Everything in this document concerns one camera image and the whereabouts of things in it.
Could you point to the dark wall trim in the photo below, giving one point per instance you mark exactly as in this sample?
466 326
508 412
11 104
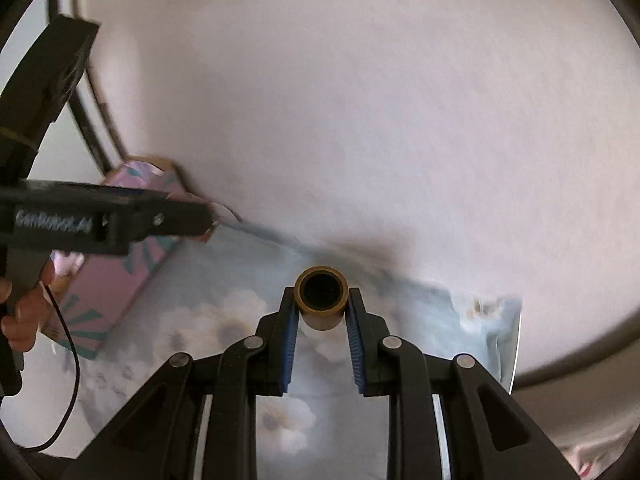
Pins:
580 355
92 125

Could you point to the pink printed cloth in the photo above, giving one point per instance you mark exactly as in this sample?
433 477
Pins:
595 452

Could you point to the person's left hand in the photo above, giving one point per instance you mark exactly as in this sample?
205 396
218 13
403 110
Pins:
25 325

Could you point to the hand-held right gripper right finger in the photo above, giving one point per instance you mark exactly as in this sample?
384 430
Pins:
356 355

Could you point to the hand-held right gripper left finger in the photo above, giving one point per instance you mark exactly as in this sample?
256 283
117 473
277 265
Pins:
287 355

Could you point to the gold and black cylinder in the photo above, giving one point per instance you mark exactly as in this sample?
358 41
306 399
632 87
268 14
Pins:
321 321

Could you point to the pink patterned cardboard box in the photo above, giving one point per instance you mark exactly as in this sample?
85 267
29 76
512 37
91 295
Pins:
110 290

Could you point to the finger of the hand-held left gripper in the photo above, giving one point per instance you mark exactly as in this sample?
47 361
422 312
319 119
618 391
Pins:
187 220

